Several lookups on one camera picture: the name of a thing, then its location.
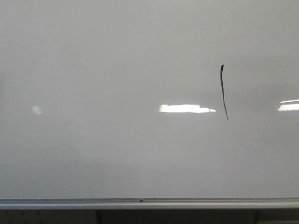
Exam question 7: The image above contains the grey aluminium marker tray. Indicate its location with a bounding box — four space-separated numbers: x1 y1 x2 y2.
0 197 299 210

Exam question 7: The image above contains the white whiteboard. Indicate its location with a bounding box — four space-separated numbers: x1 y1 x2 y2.
0 0 299 199

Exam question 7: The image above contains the grey pegboard panel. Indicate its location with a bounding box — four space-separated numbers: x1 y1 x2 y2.
0 210 98 224

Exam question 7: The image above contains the black marker stroke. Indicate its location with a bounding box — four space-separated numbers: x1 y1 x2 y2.
220 64 228 120

